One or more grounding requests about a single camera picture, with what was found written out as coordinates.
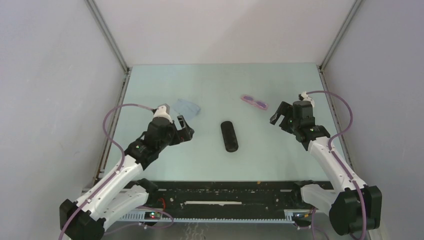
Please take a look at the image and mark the aluminium frame post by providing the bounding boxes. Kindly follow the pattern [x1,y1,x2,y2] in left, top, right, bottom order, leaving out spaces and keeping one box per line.
[84,0,130,74]
[319,0,364,72]

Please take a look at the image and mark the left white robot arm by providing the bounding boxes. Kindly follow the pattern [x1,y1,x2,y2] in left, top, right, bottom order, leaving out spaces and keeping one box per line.
[58,115,195,240]

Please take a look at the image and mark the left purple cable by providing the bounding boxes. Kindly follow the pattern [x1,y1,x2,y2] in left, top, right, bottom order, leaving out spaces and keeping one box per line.
[57,103,155,240]

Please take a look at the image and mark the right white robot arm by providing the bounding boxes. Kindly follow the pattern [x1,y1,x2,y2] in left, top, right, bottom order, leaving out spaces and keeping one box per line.
[270,100,383,236]

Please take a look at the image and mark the left aluminium frame post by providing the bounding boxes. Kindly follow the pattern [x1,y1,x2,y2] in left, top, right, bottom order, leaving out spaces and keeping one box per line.
[84,0,130,74]

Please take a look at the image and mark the right aluminium frame post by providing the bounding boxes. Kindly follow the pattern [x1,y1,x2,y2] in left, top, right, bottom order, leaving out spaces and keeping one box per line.
[319,0,364,72]

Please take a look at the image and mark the white cable duct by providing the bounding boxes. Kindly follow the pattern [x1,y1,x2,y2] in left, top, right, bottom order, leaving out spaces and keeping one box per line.
[117,211,295,224]

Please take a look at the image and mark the light blue cleaning cloth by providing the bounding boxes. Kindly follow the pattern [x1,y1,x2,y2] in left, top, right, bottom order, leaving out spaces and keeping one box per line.
[171,98,201,119]

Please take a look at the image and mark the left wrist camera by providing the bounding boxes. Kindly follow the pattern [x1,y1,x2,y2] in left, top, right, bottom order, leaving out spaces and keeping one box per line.
[153,103,173,123]

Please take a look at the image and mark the black glasses case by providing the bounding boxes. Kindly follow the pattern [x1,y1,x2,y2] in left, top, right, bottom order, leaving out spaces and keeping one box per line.
[220,120,239,153]

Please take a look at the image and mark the pink sunglasses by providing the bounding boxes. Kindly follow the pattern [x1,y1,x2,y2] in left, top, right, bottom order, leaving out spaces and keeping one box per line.
[240,94,269,111]

